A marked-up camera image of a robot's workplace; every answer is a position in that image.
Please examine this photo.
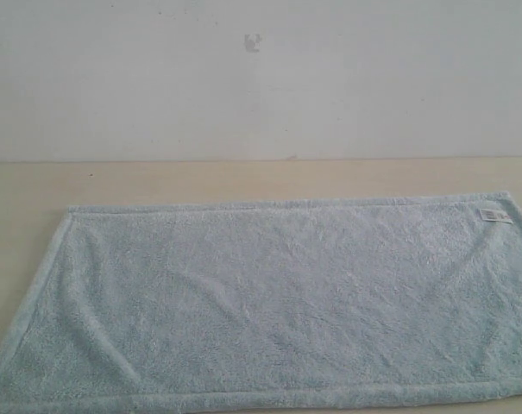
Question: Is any light blue terry towel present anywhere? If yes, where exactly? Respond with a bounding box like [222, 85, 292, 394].
[0, 193, 522, 413]

